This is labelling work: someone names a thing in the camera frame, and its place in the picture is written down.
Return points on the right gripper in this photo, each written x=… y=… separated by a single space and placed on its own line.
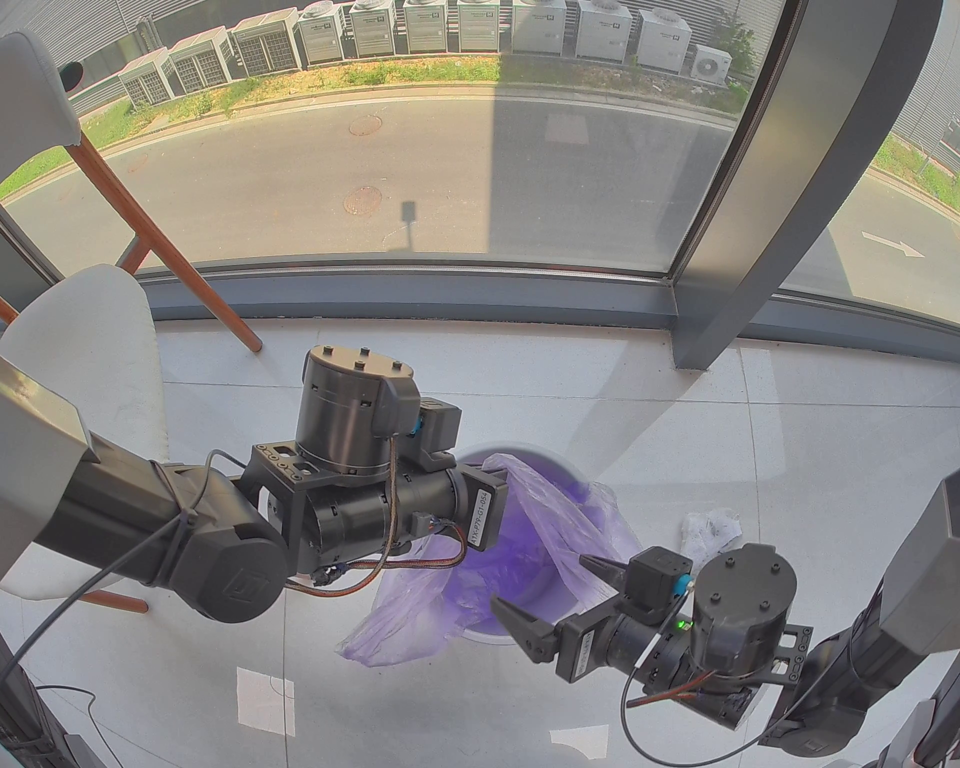
x=615 y=641

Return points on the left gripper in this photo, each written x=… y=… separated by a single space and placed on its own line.
x=427 y=499

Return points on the purple plastic bag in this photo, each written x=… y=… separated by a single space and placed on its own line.
x=555 y=517

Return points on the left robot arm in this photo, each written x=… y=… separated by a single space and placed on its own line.
x=112 y=487

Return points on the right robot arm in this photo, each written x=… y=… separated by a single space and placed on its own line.
x=892 y=600

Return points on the white trash bin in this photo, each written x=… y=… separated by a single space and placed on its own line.
x=540 y=451

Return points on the crumpled white paper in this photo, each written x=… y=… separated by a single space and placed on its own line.
x=709 y=532

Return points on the window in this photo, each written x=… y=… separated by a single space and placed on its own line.
x=450 y=187

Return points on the white chair with wooden legs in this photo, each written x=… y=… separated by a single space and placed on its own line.
x=82 y=360

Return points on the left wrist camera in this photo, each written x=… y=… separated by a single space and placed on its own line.
x=439 y=431

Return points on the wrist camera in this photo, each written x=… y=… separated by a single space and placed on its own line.
x=652 y=577
x=439 y=431

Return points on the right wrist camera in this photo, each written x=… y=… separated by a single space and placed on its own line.
x=652 y=577

